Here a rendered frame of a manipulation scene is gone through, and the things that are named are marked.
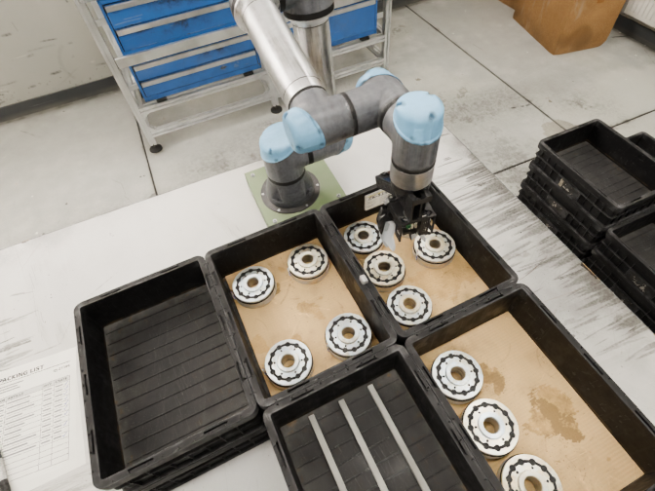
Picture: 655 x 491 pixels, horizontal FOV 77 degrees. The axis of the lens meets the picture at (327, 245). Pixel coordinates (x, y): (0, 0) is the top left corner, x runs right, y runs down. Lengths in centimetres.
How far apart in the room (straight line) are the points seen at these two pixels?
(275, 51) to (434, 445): 79
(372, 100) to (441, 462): 67
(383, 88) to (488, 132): 211
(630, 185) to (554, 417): 120
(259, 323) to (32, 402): 61
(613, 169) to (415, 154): 142
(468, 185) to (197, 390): 101
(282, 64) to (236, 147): 199
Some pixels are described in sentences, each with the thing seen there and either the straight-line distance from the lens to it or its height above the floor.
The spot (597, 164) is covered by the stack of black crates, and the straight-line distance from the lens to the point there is 201.
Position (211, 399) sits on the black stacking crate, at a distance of 96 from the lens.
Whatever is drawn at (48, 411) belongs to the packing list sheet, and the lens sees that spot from 128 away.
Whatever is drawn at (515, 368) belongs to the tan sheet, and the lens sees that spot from 99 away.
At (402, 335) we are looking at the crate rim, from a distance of 85.
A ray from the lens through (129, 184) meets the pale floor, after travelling 277.
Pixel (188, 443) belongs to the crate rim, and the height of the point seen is 93.
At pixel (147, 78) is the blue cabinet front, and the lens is 269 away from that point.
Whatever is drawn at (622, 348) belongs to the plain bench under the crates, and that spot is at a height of 70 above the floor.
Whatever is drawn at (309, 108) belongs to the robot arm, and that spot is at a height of 131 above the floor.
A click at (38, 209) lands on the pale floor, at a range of 294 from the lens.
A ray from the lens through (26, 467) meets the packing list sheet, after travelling 126.
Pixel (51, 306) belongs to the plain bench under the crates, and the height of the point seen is 70.
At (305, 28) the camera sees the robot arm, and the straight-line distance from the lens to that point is 104.
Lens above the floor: 171
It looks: 54 degrees down
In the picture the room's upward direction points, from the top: 6 degrees counter-clockwise
